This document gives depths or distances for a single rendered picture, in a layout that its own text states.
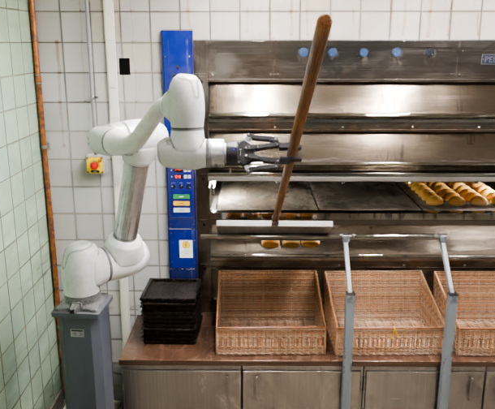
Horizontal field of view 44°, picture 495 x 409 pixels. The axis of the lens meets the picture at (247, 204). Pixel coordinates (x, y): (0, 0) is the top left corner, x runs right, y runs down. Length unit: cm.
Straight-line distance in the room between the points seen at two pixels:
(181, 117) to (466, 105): 195
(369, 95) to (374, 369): 141
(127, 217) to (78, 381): 75
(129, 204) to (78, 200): 96
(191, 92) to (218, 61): 143
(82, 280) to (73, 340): 27
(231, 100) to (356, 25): 74
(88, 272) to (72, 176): 95
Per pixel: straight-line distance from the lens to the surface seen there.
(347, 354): 309
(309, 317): 354
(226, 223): 291
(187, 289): 332
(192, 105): 188
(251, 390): 322
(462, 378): 335
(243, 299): 350
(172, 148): 190
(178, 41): 328
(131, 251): 271
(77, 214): 355
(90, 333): 275
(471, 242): 367
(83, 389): 289
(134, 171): 252
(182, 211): 340
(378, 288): 357
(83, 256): 266
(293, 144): 182
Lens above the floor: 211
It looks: 15 degrees down
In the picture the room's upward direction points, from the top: straight up
